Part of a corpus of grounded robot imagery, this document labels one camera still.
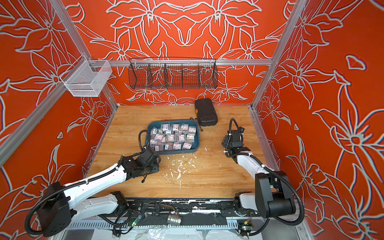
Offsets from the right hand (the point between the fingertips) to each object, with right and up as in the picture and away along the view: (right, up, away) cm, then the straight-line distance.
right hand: (230, 139), depth 90 cm
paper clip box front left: (-34, -5, +2) cm, 34 cm away
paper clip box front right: (-27, -5, +2) cm, 27 cm away
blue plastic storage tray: (-41, +1, +8) cm, 42 cm away
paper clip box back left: (-43, +7, +10) cm, 45 cm away
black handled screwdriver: (-17, +5, +13) cm, 22 cm away
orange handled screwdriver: (-24, +13, +20) cm, 34 cm away
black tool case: (-13, +15, +16) cm, 26 cm away
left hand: (-43, -14, -8) cm, 46 cm away
